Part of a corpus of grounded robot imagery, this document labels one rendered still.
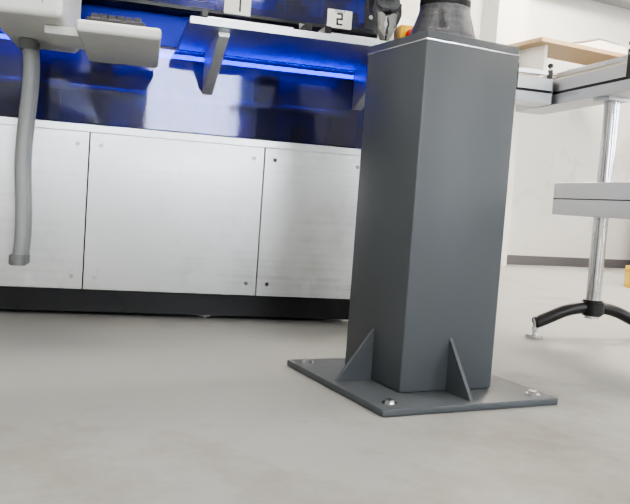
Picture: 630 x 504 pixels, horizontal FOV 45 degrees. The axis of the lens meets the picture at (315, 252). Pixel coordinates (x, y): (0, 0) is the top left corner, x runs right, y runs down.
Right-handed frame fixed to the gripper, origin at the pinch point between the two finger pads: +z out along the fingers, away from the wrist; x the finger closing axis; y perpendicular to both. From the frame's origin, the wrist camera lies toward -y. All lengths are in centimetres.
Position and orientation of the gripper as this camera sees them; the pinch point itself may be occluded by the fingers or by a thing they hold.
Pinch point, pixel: (385, 38)
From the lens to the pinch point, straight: 238.6
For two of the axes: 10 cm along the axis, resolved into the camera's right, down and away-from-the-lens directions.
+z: -0.7, 10.0, 0.6
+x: -9.6, -0.5, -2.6
